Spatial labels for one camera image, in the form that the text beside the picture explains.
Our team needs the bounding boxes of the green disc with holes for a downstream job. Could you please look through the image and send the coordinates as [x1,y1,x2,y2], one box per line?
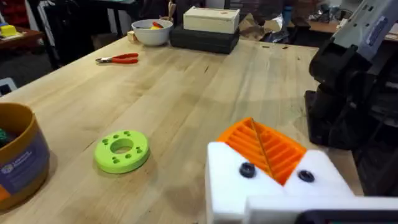
[93,129,151,175]

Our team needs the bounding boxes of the orange toy tub purple label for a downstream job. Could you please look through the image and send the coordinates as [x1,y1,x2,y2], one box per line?
[0,102,51,212]

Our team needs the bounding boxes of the yellow toy block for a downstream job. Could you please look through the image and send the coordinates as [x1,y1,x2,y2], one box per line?
[0,24,18,38]

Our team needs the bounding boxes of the white bowl with toys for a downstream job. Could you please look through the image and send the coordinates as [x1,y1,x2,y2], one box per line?
[131,19,174,47]

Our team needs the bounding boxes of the left gripper white and orange right finger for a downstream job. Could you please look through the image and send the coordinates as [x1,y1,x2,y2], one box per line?
[251,118,356,197]

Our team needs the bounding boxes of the left gripper white and orange left finger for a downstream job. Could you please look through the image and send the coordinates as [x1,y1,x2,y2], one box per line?
[205,117,285,224]

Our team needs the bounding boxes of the dark wooden side table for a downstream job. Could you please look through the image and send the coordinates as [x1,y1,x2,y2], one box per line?
[0,26,44,51]

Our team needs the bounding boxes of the black case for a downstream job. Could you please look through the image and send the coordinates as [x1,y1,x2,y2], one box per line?
[169,24,241,55]

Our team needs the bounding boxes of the pale wooden box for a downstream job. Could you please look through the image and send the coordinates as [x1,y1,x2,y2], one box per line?
[182,6,241,35]

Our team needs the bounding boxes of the crumpled brown paper heap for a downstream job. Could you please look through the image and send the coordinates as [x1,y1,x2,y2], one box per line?
[238,12,285,43]

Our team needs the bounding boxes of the red handled pliers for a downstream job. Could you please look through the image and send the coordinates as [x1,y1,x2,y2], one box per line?
[95,52,140,65]

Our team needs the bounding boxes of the blue cup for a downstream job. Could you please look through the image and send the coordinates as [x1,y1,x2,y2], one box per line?
[282,5,294,26]

